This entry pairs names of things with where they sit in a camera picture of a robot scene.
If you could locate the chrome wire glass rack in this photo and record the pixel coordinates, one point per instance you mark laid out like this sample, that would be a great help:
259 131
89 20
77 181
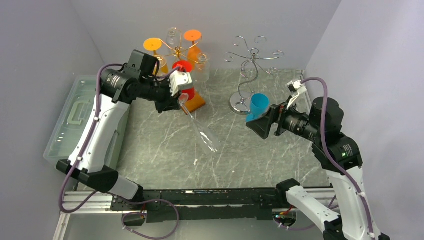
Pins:
239 102

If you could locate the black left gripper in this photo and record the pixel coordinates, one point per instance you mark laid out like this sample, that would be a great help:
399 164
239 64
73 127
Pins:
170 103

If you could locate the orange plastic wine glass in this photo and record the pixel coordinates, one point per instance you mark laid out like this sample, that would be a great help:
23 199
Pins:
194 36

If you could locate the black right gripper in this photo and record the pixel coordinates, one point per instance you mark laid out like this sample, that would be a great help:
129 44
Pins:
262 125

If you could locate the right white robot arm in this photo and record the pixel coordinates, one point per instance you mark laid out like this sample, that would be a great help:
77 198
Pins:
339 156

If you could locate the clear plastic storage bin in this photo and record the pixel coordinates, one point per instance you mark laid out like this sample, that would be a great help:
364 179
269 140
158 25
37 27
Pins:
73 120

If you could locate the yellow plastic wine glass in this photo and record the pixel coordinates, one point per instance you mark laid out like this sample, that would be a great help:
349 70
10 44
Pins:
153 45

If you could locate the blue plastic wine glass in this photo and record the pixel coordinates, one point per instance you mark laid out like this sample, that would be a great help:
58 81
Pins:
258 106

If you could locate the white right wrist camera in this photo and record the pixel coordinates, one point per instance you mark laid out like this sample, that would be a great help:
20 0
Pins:
297 89

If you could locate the clear wine glass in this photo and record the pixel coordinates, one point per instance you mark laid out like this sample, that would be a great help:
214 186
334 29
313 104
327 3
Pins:
205 138
202 67
173 38

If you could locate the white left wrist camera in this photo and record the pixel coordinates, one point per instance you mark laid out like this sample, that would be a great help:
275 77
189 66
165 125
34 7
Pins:
180 81

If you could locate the red plastic wine glass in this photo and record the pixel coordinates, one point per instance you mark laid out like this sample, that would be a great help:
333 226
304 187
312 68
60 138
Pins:
185 66

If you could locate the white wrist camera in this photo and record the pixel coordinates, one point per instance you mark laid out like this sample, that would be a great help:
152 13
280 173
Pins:
180 81
297 89

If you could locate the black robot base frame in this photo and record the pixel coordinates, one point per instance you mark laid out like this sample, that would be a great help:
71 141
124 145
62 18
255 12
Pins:
168 212

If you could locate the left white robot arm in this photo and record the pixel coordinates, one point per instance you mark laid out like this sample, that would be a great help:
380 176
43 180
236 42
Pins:
117 86

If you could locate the aluminium rail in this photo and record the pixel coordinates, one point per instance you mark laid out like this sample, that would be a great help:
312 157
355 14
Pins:
96 202

